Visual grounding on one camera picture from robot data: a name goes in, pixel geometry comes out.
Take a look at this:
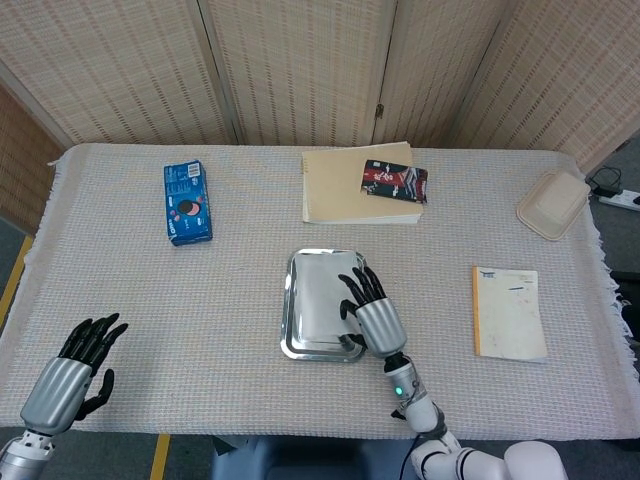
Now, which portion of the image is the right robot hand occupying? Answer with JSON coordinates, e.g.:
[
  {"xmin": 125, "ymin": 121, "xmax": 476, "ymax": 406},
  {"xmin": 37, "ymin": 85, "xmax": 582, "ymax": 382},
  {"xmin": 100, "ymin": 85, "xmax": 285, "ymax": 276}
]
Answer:
[{"xmin": 338, "ymin": 266, "xmax": 408, "ymax": 358}]

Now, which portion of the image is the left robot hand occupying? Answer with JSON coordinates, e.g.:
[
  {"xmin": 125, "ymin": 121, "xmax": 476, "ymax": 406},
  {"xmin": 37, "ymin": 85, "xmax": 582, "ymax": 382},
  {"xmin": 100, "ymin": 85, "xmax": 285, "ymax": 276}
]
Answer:
[{"xmin": 19, "ymin": 313, "xmax": 130, "ymax": 435}]

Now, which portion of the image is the rectangular metal tray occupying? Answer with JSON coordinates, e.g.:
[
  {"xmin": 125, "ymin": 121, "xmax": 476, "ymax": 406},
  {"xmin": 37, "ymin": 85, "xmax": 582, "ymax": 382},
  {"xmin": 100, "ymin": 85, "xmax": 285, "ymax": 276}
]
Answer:
[{"xmin": 280, "ymin": 248, "xmax": 370, "ymax": 364}]

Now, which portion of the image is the white booklet with orange spine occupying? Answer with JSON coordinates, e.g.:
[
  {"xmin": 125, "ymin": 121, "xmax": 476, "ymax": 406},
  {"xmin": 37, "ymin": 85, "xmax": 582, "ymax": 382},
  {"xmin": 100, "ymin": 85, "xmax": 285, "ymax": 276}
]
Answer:
[{"xmin": 472, "ymin": 265, "xmax": 548, "ymax": 363}]

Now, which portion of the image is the beige spiral notebook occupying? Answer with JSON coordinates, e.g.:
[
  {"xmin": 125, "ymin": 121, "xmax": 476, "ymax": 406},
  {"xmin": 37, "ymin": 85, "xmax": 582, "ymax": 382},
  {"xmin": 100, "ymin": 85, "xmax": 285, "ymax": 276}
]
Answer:
[{"xmin": 301, "ymin": 141, "xmax": 424, "ymax": 226}]

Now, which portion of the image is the dark patterned snack packet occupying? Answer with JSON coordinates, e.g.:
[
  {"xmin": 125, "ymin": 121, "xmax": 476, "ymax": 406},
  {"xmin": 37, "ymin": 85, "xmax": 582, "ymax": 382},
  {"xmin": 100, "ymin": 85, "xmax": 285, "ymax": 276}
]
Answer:
[{"xmin": 360, "ymin": 159, "xmax": 429, "ymax": 205}]

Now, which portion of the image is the white woven tablecloth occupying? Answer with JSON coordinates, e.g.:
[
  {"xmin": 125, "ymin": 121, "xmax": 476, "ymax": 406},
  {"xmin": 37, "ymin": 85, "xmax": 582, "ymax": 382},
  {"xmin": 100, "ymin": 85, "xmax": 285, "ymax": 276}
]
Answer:
[{"xmin": 0, "ymin": 143, "xmax": 640, "ymax": 442}]

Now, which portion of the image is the beige paper food container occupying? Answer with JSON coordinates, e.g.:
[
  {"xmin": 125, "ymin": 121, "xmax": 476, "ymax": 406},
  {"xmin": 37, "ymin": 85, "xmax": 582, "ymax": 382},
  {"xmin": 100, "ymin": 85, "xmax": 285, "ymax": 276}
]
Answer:
[{"xmin": 516, "ymin": 170, "xmax": 592, "ymax": 242}]

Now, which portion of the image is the blue Oreo cookie box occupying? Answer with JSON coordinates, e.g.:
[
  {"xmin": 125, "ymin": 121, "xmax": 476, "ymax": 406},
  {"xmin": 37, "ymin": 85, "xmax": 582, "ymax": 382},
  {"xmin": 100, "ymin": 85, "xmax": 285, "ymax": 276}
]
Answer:
[{"xmin": 162, "ymin": 159, "xmax": 214, "ymax": 247}]

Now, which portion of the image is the woven folding screen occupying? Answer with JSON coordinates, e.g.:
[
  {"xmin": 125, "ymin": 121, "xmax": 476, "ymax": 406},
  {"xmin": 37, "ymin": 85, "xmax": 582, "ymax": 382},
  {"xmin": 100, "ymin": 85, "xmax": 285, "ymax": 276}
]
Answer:
[{"xmin": 0, "ymin": 0, "xmax": 640, "ymax": 236}]

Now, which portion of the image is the white power strip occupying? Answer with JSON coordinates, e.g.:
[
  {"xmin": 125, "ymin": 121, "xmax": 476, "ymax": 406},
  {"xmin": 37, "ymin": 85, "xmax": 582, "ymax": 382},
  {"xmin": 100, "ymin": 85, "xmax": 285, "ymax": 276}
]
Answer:
[{"xmin": 598, "ymin": 188, "xmax": 640, "ymax": 211}]

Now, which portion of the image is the black cable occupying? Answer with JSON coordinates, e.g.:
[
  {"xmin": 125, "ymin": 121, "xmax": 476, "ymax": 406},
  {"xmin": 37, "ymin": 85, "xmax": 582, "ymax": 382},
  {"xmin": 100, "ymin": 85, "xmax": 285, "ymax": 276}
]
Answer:
[{"xmin": 585, "ymin": 166, "xmax": 624, "ymax": 198}]

